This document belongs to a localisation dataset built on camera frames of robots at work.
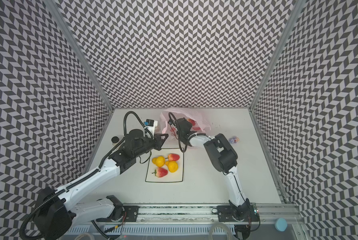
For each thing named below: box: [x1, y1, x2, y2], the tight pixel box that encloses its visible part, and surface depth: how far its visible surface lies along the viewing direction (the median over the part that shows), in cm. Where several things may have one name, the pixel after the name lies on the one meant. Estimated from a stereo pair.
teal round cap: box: [274, 217, 288, 232], surface depth 71 cm
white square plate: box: [145, 148, 185, 183], surface depth 85 cm
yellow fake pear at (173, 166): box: [165, 160, 179, 173], surface depth 85 cm
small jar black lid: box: [111, 136, 120, 143], surface depth 91 cm
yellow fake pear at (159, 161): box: [152, 156, 166, 168], surface depth 86 cm
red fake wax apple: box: [167, 153, 180, 162], surface depth 90 cm
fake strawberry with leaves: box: [151, 167, 168, 178], surface depth 84 cm
